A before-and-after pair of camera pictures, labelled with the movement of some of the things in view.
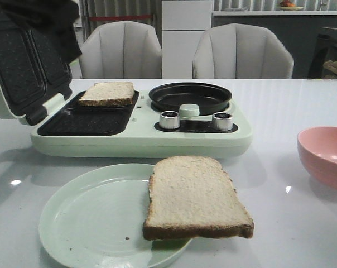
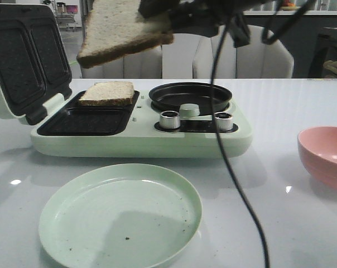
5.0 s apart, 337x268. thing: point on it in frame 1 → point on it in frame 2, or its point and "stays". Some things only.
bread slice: (192, 197) → (115, 27)
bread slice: (108, 94) stays
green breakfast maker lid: (28, 67) stays
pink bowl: (323, 151) stays
